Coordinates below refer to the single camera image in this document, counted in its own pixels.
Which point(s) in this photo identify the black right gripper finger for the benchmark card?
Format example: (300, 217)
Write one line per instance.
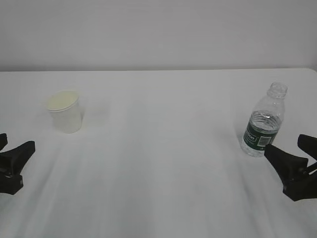
(288, 167)
(308, 144)

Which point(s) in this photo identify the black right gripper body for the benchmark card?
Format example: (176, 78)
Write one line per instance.
(304, 188)

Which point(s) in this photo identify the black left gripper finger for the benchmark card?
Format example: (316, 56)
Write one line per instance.
(3, 140)
(13, 161)

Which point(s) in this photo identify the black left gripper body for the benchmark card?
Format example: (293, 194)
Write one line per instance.
(10, 184)

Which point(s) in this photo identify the clear water bottle green label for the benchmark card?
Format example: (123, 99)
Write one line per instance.
(265, 121)

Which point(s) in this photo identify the white paper cup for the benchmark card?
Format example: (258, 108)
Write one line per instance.
(65, 111)

